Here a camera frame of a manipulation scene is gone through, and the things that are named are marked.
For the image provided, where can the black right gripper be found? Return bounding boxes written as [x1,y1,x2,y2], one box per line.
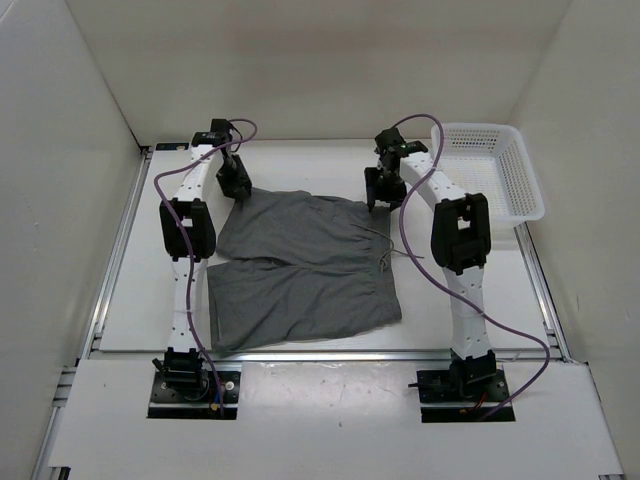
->
[365,165,409,211]

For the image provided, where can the grey drawstring shorts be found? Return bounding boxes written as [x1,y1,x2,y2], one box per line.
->
[207,190,402,353]

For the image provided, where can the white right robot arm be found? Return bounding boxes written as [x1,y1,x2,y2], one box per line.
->
[365,141,497,400]

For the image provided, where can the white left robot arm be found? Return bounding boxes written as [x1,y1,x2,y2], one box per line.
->
[153,119,252,370]

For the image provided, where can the white perforated plastic basket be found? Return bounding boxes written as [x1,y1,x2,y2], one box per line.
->
[431,122,545,237]

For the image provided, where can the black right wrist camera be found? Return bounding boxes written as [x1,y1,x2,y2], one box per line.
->
[374,127,405,155]

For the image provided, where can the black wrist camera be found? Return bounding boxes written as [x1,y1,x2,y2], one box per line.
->
[374,127,405,155]
[209,118,233,136]

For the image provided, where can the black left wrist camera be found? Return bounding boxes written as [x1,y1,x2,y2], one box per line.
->
[209,118,233,136]

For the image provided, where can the right aluminium frame rail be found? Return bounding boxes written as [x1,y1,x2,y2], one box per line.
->
[509,219,626,480]

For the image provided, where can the aluminium frame rail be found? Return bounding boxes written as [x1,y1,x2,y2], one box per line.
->
[509,219,626,480]
[30,146,154,479]
[88,347,564,364]

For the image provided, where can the front aluminium frame rail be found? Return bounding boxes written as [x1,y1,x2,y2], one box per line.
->
[88,347,564,364]

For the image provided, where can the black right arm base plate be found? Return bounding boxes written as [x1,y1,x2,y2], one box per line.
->
[408,369,510,424]

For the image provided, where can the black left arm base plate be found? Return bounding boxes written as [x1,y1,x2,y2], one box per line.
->
[147,369,242,421]

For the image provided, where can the left aluminium frame rail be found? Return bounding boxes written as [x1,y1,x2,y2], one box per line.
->
[30,146,154,479]

